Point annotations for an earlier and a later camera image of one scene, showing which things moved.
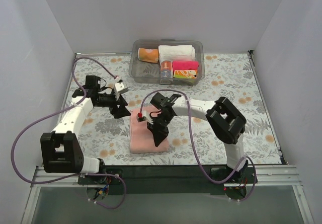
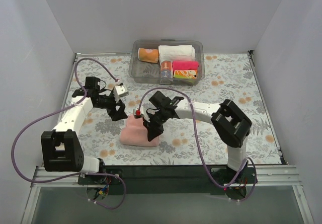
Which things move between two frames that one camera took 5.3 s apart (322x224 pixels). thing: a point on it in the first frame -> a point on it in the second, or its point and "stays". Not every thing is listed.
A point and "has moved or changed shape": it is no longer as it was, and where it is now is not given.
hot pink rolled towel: x=178 y=65 stays
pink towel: x=142 y=139 has moved or changed shape
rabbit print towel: x=166 y=69 stays
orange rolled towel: x=151 y=55 stays
